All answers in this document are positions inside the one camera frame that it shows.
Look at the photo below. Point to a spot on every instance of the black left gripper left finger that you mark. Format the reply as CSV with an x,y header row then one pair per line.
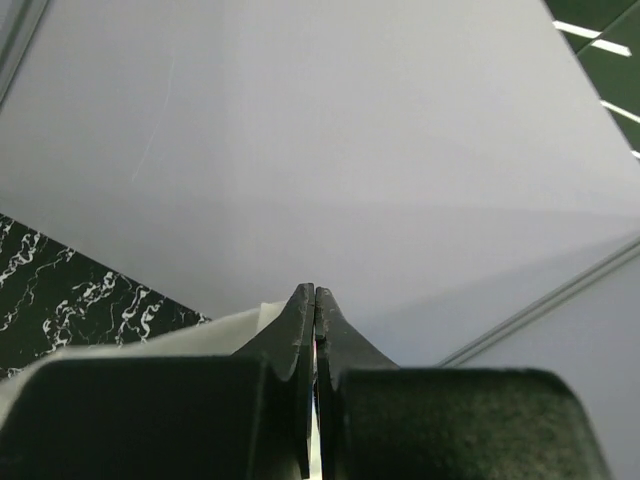
x,y
285,345

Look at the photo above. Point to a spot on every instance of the left aluminium corner post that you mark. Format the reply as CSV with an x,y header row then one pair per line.
x,y
545,304

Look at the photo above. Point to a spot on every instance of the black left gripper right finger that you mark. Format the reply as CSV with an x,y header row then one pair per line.
x,y
378,420

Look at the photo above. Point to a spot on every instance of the white t-shirt with print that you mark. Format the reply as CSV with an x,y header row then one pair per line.
x,y
200,335

